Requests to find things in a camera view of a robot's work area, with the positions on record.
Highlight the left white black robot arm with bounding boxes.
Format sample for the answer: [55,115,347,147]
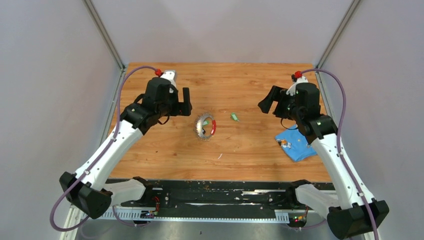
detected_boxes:
[59,77,193,219]

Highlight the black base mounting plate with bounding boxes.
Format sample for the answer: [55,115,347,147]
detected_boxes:
[119,180,320,220]

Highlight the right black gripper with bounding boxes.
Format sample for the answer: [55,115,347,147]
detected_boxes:
[258,85,303,122]

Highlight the green tagged key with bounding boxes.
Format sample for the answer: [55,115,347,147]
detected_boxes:
[230,112,240,122]

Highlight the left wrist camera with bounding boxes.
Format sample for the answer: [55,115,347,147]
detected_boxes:
[160,70,177,88]

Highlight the white slotted cable duct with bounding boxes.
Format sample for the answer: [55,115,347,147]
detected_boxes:
[99,210,290,223]

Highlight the blue patterned pouch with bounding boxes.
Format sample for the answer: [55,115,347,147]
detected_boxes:
[274,124,318,163]

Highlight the aluminium frame rail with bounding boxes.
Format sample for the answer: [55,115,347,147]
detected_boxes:
[70,186,373,214]

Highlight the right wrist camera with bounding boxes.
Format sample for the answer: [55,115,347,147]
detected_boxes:
[286,80,299,96]

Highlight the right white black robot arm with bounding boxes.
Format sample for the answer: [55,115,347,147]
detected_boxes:
[258,82,390,240]

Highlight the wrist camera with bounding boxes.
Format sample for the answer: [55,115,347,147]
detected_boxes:
[286,80,299,96]
[160,70,177,88]

